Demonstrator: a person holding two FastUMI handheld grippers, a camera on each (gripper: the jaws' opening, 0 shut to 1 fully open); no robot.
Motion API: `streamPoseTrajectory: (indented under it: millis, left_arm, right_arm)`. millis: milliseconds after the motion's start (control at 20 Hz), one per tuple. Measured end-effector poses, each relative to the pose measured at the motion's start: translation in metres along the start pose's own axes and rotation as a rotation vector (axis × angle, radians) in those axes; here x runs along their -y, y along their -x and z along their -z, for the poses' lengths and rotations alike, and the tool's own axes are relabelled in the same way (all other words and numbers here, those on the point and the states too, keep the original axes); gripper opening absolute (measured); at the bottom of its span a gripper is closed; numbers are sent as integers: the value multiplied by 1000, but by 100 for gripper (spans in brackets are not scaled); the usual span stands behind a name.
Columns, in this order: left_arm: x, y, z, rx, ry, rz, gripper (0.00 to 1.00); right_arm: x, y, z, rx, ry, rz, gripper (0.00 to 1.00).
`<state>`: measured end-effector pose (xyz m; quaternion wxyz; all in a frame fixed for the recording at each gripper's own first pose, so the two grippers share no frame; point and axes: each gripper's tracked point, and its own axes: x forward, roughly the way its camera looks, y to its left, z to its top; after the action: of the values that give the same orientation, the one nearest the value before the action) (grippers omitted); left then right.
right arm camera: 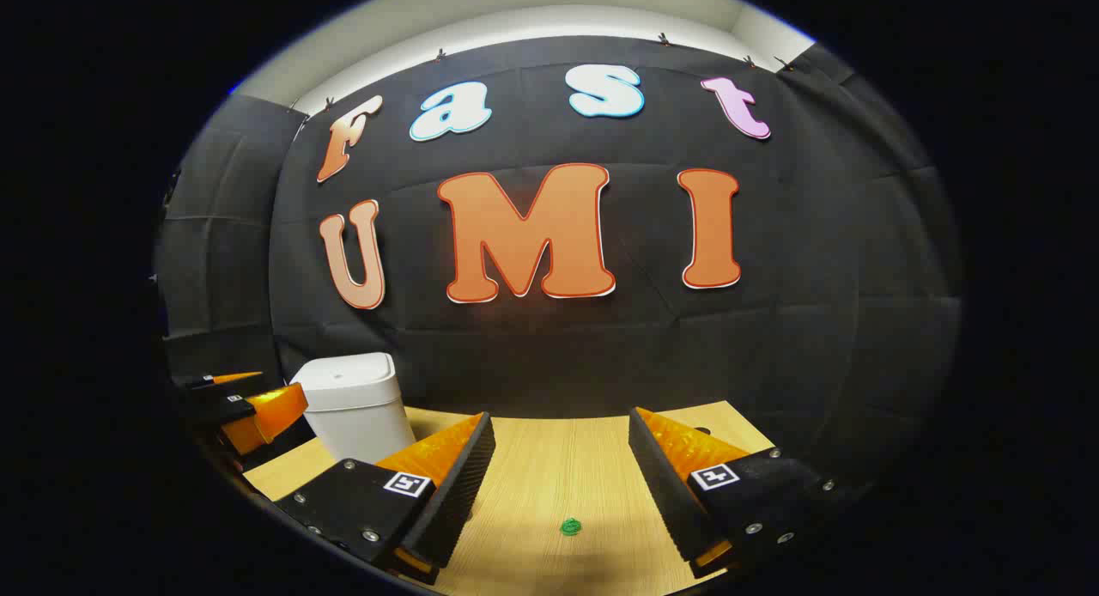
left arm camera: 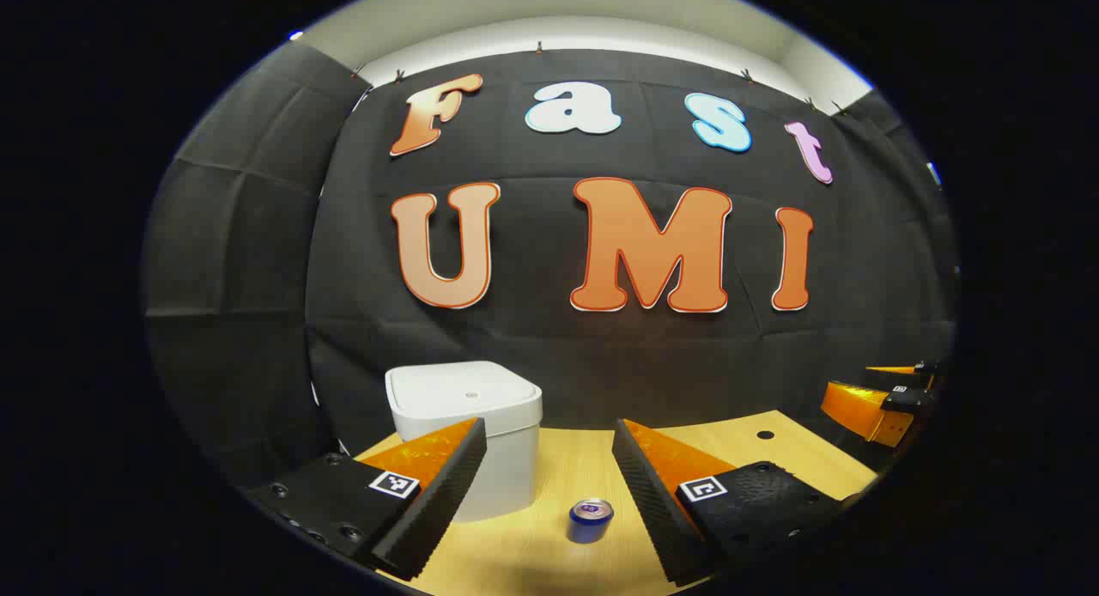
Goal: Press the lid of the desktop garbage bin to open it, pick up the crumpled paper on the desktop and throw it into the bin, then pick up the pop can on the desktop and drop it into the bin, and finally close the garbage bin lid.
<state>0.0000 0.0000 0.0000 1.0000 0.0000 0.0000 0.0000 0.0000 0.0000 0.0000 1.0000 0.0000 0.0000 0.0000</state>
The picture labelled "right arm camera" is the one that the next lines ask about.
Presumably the black backdrop cloth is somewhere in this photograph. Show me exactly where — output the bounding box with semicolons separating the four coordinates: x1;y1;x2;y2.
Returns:
153;33;964;494

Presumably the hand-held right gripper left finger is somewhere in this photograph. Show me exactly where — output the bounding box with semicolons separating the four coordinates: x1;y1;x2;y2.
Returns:
273;411;497;587

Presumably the white desktop garbage bin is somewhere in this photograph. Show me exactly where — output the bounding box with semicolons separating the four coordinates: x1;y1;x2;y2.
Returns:
289;352;417;464

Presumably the wooden desktop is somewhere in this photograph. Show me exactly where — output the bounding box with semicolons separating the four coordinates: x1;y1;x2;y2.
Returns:
243;400;778;596

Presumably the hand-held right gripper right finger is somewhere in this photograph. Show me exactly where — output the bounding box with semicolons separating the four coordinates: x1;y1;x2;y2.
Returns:
628;406;868;580

